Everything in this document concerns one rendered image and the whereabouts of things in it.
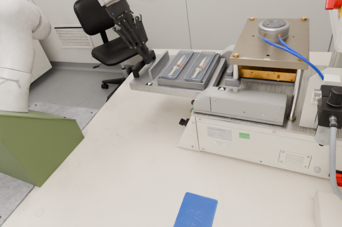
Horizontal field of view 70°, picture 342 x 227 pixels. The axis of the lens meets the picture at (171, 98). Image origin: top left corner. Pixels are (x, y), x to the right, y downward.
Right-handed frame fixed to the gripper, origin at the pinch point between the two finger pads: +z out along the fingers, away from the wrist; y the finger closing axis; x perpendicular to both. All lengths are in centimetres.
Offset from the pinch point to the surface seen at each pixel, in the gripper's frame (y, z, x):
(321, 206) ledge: -48, 42, 29
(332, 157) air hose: -54, 19, 33
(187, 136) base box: -12.1, 26.5, 17.2
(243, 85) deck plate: -30.0, 21.4, 0.0
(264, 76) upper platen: -40.6, 13.3, 10.6
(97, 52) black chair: 125, 11, -91
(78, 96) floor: 179, 43, -79
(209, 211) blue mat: -22, 37, 36
